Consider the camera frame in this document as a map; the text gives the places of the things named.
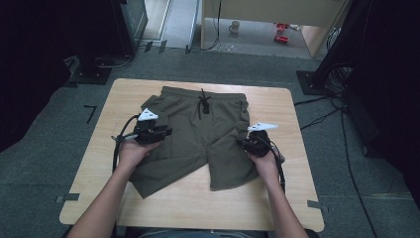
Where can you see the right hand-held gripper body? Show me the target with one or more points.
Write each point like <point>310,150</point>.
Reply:
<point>259,142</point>

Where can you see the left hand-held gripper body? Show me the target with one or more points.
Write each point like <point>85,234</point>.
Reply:
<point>145,129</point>

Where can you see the olive green shorts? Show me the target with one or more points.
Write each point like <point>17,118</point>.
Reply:
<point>194,142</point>

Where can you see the person's right hand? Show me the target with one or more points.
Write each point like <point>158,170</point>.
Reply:
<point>267,167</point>

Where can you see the person's left hand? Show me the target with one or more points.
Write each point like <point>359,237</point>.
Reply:
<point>132,155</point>

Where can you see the red tool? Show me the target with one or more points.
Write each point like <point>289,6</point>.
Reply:
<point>281,39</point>
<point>282,27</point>

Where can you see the grey mug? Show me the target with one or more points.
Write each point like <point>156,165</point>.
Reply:
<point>234,26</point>

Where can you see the dark curtain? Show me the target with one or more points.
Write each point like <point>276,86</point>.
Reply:
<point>29,72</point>
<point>393,99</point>

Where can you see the beige wooden cabinet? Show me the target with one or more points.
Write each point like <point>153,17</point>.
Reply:
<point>274,11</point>

